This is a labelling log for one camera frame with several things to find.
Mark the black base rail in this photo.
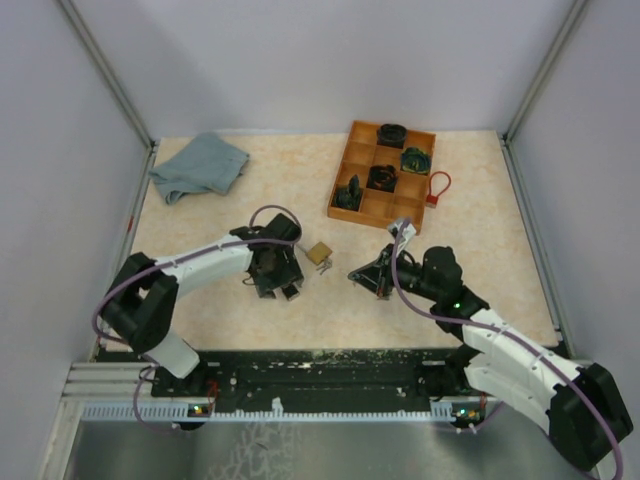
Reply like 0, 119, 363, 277
151, 347, 472, 398

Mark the silver key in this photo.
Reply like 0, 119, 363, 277
316, 257, 333, 275

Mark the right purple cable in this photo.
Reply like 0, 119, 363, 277
392, 217, 626, 480

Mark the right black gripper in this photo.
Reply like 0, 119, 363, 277
350, 243, 442, 303

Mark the brass padlock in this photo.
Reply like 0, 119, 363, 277
298, 242, 333, 266

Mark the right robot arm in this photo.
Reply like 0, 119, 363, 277
348, 245, 634, 472

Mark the blue folded cloth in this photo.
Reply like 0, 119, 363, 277
149, 132, 250, 205

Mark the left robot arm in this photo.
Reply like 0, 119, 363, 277
92, 208, 304, 397

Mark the green yellow coiled strap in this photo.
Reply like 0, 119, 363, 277
400, 146, 432, 175

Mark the red cable lock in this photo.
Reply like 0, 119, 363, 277
425, 171, 452, 208

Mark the black red coiled strap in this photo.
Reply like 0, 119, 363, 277
367, 164, 400, 192

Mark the dark crumpled strap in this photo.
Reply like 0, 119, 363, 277
334, 173, 365, 211

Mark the white toothed cable duct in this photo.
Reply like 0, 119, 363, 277
81, 397, 482, 423

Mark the wooden compartment tray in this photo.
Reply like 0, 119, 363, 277
327, 120, 436, 232

